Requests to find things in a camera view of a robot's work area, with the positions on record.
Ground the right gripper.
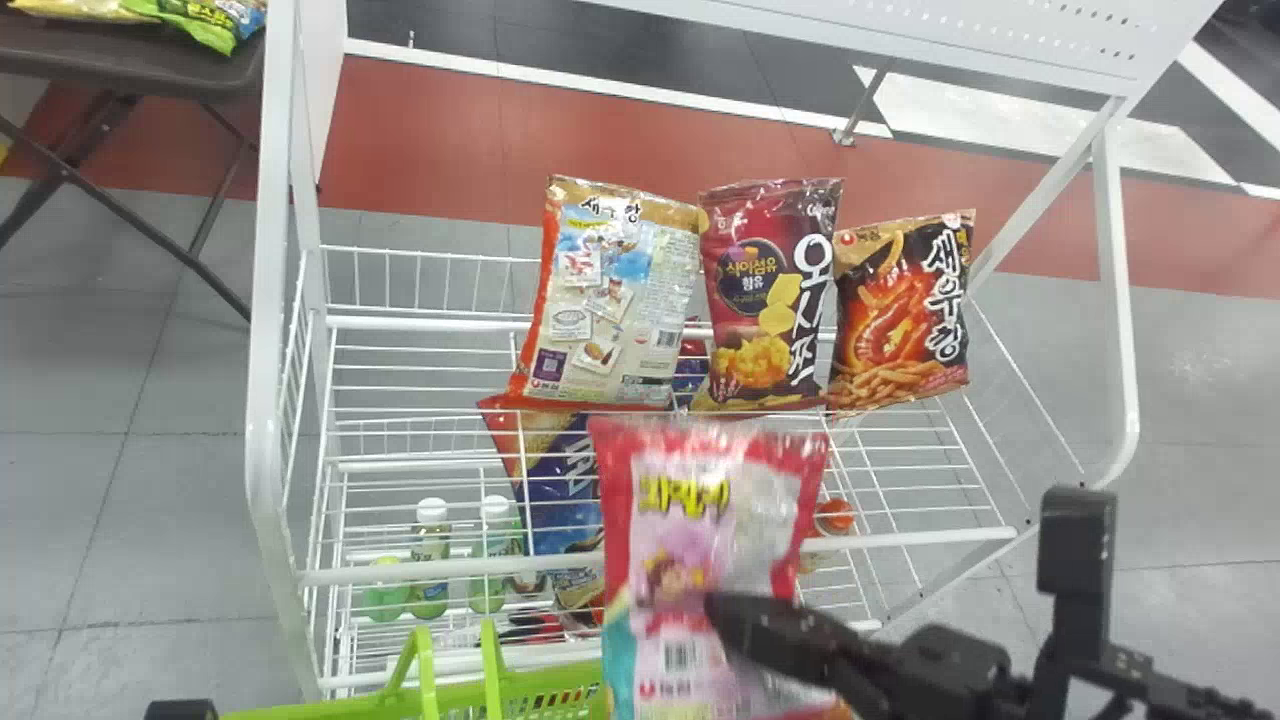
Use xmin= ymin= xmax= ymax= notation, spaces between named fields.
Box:
xmin=704 ymin=590 xmax=1043 ymax=720

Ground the green snack packet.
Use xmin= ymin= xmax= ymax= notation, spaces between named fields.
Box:
xmin=120 ymin=0 xmax=268 ymax=57

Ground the dark side table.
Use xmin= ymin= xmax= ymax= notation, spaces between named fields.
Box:
xmin=0 ymin=14 xmax=267 ymax=323

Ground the green bottle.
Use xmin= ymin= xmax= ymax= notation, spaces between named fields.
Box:
xmin=467 ymin=494 xmax=524 ymax=614
xmin=409 ymin=496 xmax=454 ymax=622
xmin=361 ymin=555 xmax=412 ymax=624

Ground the blue snack packet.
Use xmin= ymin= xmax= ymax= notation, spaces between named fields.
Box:
xmin=477 ymin=394 xmax=612 ymax=612

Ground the maroon snack packet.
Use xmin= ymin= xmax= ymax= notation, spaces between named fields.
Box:
xmin=689 ymin=177 xmax=845 ymax=414

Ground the green basket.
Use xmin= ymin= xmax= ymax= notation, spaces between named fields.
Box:
xmin=219 ymin=619 xmax=612 ymax=720

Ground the white wire rack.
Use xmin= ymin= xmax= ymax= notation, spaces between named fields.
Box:
xmin=244 ymin=0 xmax=1227 ymax=703

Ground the beige orange snack packet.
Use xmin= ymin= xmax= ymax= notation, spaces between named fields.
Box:
xmin=506 ymin=174 xmax=702 ymax=412

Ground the yellow snack packet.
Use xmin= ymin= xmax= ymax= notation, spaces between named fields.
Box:
xmin=8 ymin=0 xmax=153 ymax=24

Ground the black orange snack packet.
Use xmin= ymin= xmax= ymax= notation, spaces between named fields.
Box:
xmin=825 ymin=209 xmax=977 ymax=412

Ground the red pink snack packet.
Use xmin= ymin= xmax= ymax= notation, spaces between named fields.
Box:
xmin=588 ymin=414 xmax=853 ymax=720

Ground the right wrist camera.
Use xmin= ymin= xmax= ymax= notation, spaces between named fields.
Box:
xmin=1030 ymin=486 xmax=1119 ymax=720

